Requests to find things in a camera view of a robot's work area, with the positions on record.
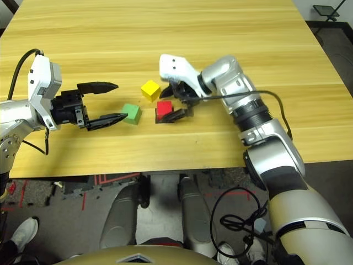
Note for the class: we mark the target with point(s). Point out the black mat with red lines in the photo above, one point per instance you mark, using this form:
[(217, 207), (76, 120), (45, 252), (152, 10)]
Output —
[(115, 179)]

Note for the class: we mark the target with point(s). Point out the gold robot torso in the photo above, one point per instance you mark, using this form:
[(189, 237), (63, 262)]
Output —
[(110, 256)]

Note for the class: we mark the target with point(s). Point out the black stand base plate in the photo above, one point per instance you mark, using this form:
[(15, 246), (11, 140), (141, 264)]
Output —
[(325, 10)]

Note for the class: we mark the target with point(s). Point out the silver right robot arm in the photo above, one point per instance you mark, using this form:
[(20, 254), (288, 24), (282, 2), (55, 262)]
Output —
[(242, 91)]

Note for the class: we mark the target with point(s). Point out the red wooden block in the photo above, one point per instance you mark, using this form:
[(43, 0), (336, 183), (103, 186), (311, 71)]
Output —
[(164, 107)]

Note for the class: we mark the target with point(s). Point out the grey robot leg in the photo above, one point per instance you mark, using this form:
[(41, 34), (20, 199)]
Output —
[(120, 218), (197, 218)]

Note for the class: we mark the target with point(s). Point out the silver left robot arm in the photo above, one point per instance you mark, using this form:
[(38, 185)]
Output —
[(11, 118)]

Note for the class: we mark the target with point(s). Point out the white sneaker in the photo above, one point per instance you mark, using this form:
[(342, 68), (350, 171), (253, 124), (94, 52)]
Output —
[(75, 256), (226, 254), (26, 233), (256, 248)]

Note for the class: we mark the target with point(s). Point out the speckled grey carpet piece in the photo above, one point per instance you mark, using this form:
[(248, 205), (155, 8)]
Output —
[(226, 176)]

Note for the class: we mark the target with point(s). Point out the grey right robot leg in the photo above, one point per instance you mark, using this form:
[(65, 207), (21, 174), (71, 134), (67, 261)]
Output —
[(197, 218)]

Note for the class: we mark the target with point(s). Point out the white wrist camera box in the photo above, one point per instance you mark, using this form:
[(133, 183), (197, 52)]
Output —
[(176, 67), (38, 80)]

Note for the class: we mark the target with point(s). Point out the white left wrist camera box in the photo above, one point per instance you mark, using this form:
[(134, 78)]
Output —
[(38, 80)]

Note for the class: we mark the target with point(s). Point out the black square marker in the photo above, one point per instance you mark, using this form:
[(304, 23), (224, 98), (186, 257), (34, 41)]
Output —
[(158, 121)]

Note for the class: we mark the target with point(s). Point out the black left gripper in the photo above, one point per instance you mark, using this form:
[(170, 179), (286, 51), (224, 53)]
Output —
[(67, 109)]

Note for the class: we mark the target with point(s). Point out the grey left robot leg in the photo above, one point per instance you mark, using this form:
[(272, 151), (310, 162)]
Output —
[(120, 218)]

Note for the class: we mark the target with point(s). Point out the dark metal bar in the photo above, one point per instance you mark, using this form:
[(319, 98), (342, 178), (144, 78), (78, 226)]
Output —
[(15, 5)]

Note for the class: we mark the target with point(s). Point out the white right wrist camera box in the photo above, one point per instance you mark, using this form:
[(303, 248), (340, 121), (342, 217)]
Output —
[(176, 67)]

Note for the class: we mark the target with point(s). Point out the pale blue paper tag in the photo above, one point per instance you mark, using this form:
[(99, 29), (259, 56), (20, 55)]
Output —
[(259, 225)]

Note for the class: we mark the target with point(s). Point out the yellow wooden block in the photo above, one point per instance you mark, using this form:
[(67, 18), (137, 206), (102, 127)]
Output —
[(150, 89)]

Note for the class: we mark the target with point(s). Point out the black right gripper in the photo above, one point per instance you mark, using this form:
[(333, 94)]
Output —
[(183, 95)]

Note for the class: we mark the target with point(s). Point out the green wooden block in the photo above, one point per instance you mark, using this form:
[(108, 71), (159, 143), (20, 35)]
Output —
[(132, 111)]

